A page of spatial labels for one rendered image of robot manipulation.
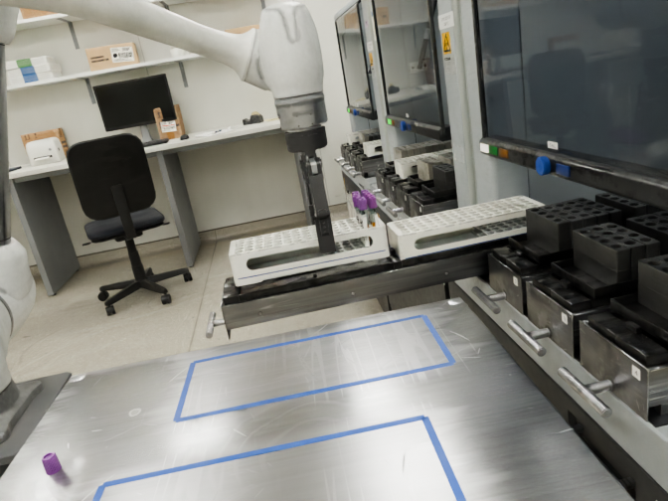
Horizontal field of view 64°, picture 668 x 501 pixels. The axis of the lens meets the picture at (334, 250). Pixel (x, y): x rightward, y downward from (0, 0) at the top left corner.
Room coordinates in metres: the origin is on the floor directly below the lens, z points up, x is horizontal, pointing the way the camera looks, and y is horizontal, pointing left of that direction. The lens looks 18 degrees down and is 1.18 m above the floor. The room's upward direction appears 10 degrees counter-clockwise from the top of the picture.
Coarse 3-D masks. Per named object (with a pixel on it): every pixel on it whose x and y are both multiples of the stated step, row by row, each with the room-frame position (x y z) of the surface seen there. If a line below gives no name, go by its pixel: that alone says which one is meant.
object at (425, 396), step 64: (384, 320) 0.72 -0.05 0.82; (448, 320) 0.68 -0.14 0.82; (128, 384) 0.67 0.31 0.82; (192, 384) 0.64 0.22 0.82; (256, 384) 0.61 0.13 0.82; (320, 384) 0.58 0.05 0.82; (384, 384) 0.56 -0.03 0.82; (448, 384) 0.53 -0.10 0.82; (512, 384) 0.51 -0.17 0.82; (64, 448) 0.54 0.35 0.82; (128, 448) 0.52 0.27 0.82; (192, 448) 0.50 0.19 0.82; (256, 448) 0.48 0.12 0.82; (320, 448) 0.46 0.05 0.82; (384, 448) 0.44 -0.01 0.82; (448, 448) 0.43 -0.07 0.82; (512, 448) 0.41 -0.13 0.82; (576, 448) 0.40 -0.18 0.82
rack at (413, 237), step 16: (464, 208) 1.08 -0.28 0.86; (480, 208) 1.06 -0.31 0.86; (496, 208) 1.03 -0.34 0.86; (512, 208) 1.03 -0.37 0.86; (528, 208) 1.00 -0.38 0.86; (400, 224) 1.05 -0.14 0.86; (416, 224) 1.03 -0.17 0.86; (432, 224) 1.01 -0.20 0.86; (448, 224) 0.99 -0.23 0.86; (464, 224) 0.98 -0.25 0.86; (480, 224) 0.98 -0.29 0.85; (496, 224) 1.05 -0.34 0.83; (512, 224) 1.03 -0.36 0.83; (400, 240) 0.97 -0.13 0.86; (416, 240) 1.07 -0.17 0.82; (432, 240) 1.07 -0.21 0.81; (448, 240) 1.06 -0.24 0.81; (464, 240) 1.04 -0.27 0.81; (480, 240) 0.98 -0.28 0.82; (400, 256) 0.98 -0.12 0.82
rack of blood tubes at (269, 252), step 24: (240, 240) 1.04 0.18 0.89; (264, 240) 1.01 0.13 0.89; (288, 240) 0.99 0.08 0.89; (312, 240) 0.96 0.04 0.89; (336, 240) 0.96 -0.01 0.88; (360, 240) 1.02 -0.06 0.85; (384, 240) 0.97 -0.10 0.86; (240, 264) 0.94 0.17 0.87; (264, 264) 1.03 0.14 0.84; (288, 264) 0.95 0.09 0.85; (336, 264) 0.96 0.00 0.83
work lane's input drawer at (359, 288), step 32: (416, 256) 0.97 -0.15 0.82; (448, 256) 0.97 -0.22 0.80; (480, 256) 0.97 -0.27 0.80; (224, 288) 1.02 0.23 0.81; (256, 288) 0.99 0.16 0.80; (288, 288) 0.94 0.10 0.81; (320, 288) 0.94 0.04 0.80; (352, 288) 0.94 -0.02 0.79; (384, 288) 0.95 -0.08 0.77; (416, 288) 0.95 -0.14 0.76; (224, 320) 0.92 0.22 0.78; (256, 320) 0.93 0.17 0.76
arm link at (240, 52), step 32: (0, 0) 0.91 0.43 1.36; (32, 0) 0.92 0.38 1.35; (64, 0) 0.92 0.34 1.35; (96, 0) 0.94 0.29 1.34; (128, 0) 0.97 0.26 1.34; (128, 32) 1.00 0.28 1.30; (160, 32) 1.02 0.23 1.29; (192, 32) 1.06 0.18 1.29; (224, 32) 1.12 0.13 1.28; (256, 32) 1.12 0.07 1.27; (224, 64) 1.13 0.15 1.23; (256, 64) 1.09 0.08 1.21
